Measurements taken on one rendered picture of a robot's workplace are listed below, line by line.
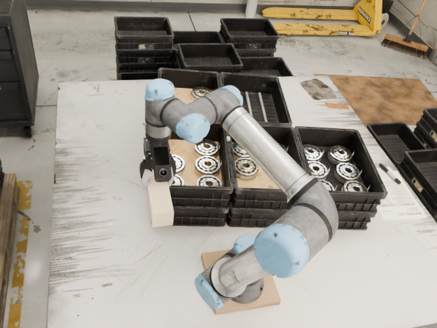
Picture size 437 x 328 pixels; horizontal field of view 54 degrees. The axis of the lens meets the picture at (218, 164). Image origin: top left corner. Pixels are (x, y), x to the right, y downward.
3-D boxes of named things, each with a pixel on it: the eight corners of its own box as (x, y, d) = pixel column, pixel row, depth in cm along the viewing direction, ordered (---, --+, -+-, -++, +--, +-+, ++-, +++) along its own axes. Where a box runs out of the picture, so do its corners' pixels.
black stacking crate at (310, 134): (377, 215, 174) (388, 196, 166) (305, 213, 170) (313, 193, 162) (348, 149, 202) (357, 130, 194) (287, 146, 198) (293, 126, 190)
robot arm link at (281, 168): (365, 208, 104) (231, 71, 116) (341, 232, 98) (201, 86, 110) (340, 228, 113) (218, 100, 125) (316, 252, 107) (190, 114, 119)
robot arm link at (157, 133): (175, 127, 116) (144, 128, 114) (173, 140, 119) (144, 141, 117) (170, 110, 121) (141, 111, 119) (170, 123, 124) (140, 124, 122)
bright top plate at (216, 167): (220, 174, 173) (220, 173, 172) (195, 174, 171) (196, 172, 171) (218, 157, 180) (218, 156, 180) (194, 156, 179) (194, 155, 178)
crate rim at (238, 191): (312, 196, 163) (313, 192, 161) (233, 194, 159) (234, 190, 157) (292, 129, 192) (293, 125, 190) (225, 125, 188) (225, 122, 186)
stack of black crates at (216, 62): (224, 95, 339) (232, 43, 309) (233, 119, 319) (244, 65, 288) (173, 97, 329) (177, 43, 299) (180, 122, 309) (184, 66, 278)
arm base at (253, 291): (269, 298, 150) (275, 282, 143) (228, 308, 145) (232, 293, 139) (253, 261, 160) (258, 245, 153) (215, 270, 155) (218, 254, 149)
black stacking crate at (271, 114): (286, 146, 198) (292, 126, 191) (222, 142, 194) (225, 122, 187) (272, 95, 227) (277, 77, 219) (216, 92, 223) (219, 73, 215)
